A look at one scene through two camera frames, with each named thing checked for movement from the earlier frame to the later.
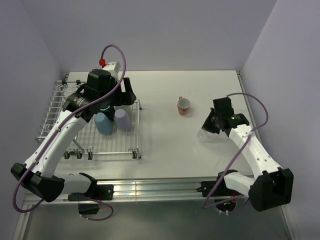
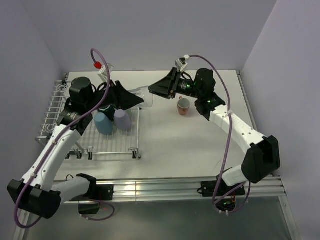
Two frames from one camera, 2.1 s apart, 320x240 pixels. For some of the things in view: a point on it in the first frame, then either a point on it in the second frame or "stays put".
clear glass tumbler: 205,136 → 144,94
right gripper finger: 224,104 → 167,86
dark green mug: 109,110 stays put
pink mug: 183,105 stays put
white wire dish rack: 86,141 stays put
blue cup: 104,125 stays put
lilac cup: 122,120 stays put
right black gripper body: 218,117 → 186,86
